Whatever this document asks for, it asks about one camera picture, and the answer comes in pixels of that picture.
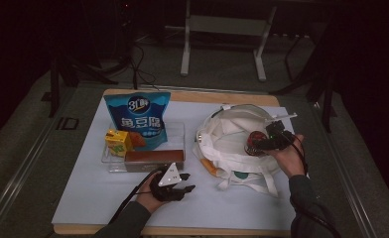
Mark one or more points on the white table mat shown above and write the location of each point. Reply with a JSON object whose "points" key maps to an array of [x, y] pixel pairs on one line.
{"points": [[100, 198]]}

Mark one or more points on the white tote bag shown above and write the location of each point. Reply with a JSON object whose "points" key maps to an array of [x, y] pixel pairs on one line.
{"points": [[229, 145]]}

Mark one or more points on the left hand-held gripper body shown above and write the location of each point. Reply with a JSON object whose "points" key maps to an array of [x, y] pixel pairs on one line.
{"points": [[166, 190]]}

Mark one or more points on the black rectangular floor plate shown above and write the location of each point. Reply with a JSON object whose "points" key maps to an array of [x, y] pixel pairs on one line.
{"points": [[59, 123]]}

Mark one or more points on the metal rail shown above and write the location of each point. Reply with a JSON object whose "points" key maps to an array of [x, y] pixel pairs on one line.
{"points": [[24, 165], [344, 172]]}

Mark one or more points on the person's right hand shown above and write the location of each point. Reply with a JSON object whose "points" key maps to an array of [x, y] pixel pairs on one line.
{"points": [[291, 162]]}

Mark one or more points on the brown milk carton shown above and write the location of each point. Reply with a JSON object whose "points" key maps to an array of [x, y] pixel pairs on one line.
{"points": [[156, 158]]}

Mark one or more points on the blue snack bag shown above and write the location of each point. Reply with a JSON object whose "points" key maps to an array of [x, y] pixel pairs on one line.
{"points": [[139, 115]]}

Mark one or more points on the white metal frame stand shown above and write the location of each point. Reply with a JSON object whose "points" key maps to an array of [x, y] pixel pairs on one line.
{"points": [[227, 25]]}

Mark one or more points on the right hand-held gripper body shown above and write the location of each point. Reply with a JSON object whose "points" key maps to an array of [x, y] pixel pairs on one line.
{"points": [[280, 139]]}

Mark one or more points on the person's left hand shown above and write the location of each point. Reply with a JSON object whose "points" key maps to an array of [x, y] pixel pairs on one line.
{"points": [[148, 201]]}

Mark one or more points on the black stand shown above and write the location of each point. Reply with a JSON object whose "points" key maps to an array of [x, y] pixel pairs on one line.
{"points": [[328, 99], [54, 86]]}

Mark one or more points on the clear plastic container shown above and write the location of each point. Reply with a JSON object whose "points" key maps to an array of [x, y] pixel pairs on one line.
{"points": [[177, 139]]}

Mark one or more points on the yellow juice box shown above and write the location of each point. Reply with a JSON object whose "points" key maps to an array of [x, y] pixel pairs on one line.
{"points": [[118, 142]]}

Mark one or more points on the dark candy cup red lid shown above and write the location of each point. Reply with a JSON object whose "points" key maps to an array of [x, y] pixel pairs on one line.
{"points": [[254, 136]]}

